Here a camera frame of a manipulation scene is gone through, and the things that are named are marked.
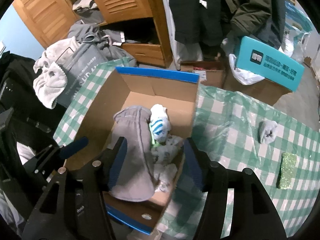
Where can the grey sock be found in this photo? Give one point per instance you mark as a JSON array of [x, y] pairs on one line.
[[268, 131]]

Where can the green checkered tablecloth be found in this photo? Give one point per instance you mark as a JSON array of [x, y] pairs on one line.
[[226, 128]]

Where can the blue cardboard box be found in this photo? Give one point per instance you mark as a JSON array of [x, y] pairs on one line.
[[117, 102]]

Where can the grey clothes pile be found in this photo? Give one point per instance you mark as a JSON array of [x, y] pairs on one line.
[[107, 41]]

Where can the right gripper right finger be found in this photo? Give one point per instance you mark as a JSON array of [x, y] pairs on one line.
[[254, 215]]

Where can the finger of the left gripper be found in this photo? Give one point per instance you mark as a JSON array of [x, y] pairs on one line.
[[73, 148]]

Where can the teal printed shipping box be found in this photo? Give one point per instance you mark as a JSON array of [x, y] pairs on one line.
[[266, 61]]

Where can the blue plastic bag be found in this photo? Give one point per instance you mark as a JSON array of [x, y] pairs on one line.
[[297, 31]]

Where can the dark hanging coats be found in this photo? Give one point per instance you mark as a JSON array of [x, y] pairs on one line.
[[208, 22]]

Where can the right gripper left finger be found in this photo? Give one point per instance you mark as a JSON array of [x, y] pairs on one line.
[[72, 206]]

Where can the white patterned sock bundle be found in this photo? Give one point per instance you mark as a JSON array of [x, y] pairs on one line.
[[164, 168]]

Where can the white plastic bag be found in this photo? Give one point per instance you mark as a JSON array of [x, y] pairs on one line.
[[244, 77]]

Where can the light green cloth pouch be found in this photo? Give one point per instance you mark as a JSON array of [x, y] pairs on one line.
[[154, 143]]

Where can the wooden louvered wardrobe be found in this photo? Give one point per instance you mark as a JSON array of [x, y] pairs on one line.
[[142, 23]]

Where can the white blue striped socks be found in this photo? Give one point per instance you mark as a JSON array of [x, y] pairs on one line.
[[159, 123]]

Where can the green glitter sponge cloth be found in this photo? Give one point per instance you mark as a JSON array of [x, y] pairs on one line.
[[287, 170]]

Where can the white fluffy towel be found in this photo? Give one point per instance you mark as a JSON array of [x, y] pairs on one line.
[[52, 78]]

